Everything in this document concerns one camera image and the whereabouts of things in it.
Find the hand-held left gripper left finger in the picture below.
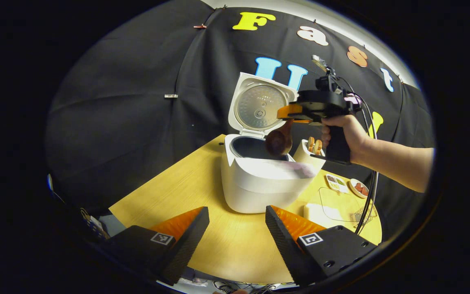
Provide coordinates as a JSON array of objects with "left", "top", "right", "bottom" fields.
[{"left": 96, "top": 206, "right": 210, "bottom": 286}]

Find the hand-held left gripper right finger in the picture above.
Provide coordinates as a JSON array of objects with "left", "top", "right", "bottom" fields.
[{"left": 265, "top": 205, "right": 378, "bottom": 286}]

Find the brown wooden spoon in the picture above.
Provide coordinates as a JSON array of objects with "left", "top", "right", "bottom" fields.
[{"left": 265, "top": 118, "right": 295, "bottom": 156}]

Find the clear rice container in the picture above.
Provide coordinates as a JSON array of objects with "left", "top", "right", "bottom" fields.
[{"left": 303, "top": 187, "right": 366, "bottom": 223}]

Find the white rice cooker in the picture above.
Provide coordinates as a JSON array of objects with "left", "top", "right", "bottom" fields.
[{"left": 221, "top": 72, "right": 319, "bottom": 214}]

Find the white toaster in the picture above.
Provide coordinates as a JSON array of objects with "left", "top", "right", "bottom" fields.
[{"left": 293, "top": 139, "right": 326, "bottom": 170}]

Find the white divided dish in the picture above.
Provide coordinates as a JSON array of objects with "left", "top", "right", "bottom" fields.
[{"left": 326, "top": 174, "right": 349, "bottom": 194}]

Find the white round plate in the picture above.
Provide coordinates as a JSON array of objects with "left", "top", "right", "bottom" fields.
[{"left": 349, "top": 178, "right": 370, "bottom": 199}]

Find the blue striped object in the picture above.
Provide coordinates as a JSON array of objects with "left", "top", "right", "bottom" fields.
[{"left": 81, "top": 207, "right": 110, "bottom": 241}]

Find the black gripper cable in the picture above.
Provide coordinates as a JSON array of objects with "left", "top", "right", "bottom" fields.
[{"left": 335, "top": 76, "right": 379, "bottom": 235}]

